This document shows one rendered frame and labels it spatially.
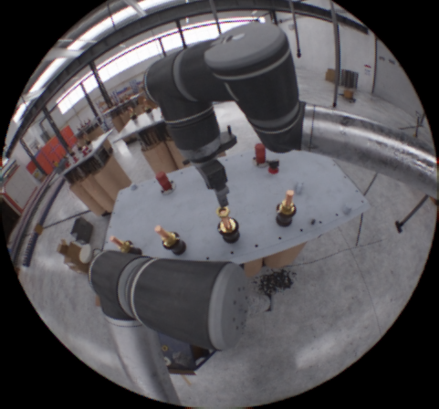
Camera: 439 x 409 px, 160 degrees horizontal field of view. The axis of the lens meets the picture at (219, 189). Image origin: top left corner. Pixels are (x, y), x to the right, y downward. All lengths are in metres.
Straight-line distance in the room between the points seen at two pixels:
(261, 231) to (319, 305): 1.63
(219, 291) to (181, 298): 0.05
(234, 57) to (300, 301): 2.12
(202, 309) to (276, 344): 1.97
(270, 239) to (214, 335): 0.60
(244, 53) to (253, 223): 0.71
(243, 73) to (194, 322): 0.28
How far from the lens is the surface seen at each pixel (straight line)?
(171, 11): 8.74
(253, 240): 0.74
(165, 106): 0.31
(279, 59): 0.18
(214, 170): 0.35
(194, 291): 0.20
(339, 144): 0.30
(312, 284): 2.17
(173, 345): 1.36
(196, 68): 0.22
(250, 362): 2.20
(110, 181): 2.97
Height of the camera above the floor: 2.04
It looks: 46 degrees down
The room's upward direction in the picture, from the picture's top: 18 degrees counter-clockwise
